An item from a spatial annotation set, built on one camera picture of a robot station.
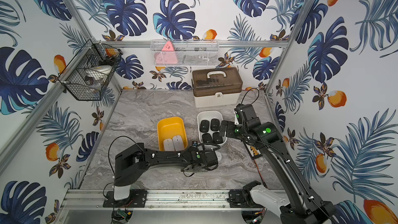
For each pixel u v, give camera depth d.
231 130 0.62
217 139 0.92
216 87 0.95
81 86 0.81
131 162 0.51
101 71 0.80
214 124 0.99
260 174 0.82
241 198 0.73
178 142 0.92
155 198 0.76
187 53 0.93
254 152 0.88
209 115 1.03
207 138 0.93
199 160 0.60
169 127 1.00
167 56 0.90
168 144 0.90
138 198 0.73
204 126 0.98
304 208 0.37
